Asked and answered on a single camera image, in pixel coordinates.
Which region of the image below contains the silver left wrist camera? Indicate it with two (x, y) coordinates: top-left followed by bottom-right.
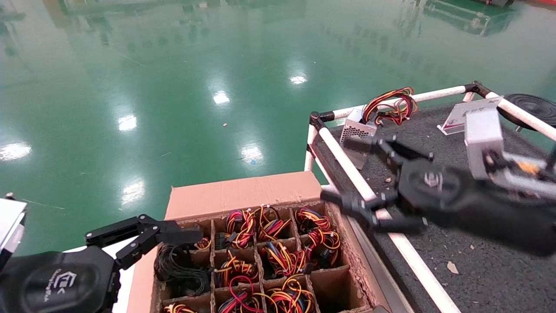
(0, 193), (27, 266)

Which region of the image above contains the black foam cart tray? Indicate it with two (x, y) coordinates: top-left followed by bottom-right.
(304, 80), (556, 313)

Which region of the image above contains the black round floor base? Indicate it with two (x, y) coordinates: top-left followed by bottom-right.
(496, 93), (556, 131)

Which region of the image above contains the black foam cart mat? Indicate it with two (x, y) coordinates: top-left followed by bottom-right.
(313, 102), (556, 313)

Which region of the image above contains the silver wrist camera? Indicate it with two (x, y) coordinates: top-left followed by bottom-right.
(0, 193), (27, 266)
(464, 109), (556, 197)

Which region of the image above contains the black cable bundle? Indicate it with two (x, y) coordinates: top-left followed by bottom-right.
(153, 243), (212, 299)

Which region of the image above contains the clear acrylic sign holder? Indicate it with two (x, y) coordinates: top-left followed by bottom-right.
(437, 97), (504, 135)

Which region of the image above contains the power supply with coloured wires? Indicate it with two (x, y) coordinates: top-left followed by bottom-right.
(224, 209), (256, 250)
(215, 251), (258, 287)
(180, 222), (212, 251)
(295, 208), (333, 233)
(340, 86), (419, 170)
(264, 275), (316, 313)
(162, 303), (197, 313)
(216, 276), (264, 313)
(305, 230), (341, 266)
(262, 240), (307, 279)
(254, 206), (291, 242)

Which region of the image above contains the brown cardboard divider box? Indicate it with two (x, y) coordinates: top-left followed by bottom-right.
(126, 171), (391, 313)

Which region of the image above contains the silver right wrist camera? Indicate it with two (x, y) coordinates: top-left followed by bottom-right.
(464, 109), (556, 197)

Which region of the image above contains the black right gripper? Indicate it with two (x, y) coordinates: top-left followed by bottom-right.
(321, 135), (556, 258)

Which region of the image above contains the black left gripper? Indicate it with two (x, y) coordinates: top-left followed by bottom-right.
(0, 214), (204, 313)

